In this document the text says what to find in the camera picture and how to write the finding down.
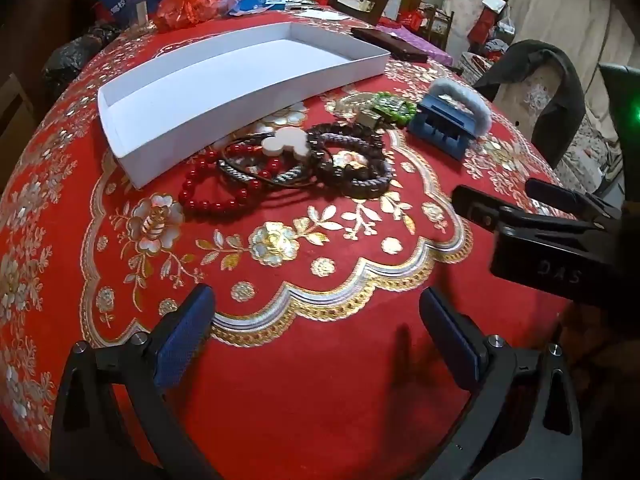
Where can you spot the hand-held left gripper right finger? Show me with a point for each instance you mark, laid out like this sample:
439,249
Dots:
450,335

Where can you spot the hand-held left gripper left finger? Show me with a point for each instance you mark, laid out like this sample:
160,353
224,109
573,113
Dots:
182,340

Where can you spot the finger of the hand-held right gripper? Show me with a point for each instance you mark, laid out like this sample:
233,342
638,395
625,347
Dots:
480,207
560,197

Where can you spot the blue hair claw clip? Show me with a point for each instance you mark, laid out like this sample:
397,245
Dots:
440,130

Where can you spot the fluffy light blue hair clip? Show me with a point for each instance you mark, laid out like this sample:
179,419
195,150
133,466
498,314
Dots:
460,89

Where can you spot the white cardboard box tray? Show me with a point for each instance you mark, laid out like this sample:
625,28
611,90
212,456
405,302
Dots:
225,75

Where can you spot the floral upholstered chair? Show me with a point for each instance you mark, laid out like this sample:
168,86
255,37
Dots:
530,100

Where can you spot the red embroidered tablecloth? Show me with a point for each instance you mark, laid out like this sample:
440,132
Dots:
300,385

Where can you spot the pile of clothes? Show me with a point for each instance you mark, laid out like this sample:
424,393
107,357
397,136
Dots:
485,57

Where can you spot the dark grey cloth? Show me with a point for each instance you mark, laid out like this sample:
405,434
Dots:
530,50

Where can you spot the purple tablecloth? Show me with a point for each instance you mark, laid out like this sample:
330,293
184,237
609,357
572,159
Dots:
420,40

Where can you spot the red hanging garment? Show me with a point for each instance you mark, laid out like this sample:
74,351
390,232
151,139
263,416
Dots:
485,20

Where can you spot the brown leather case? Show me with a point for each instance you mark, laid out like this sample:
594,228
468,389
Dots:
390,42

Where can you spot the small wooden chair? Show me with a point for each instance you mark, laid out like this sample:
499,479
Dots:
442,22

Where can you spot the beige curtain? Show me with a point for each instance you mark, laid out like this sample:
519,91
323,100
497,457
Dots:
565,5

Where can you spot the red gift bag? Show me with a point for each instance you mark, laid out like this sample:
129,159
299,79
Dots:
412,19

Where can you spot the floral pink mattress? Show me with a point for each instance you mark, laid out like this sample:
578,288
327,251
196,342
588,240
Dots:
465,0

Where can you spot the white paper sheet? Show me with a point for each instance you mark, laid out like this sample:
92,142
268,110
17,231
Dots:
325,14

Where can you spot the light wooden chair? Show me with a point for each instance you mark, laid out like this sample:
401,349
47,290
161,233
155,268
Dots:
15,105

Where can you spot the blue tissue pack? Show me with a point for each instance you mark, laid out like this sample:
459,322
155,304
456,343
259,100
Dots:
255,0

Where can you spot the black plastic bag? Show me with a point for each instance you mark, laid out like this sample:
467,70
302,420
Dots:
70,55

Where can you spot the red plastic bag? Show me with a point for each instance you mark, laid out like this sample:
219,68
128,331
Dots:
185,10

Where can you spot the clear plastic jar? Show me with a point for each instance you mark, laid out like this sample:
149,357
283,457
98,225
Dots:
136,10

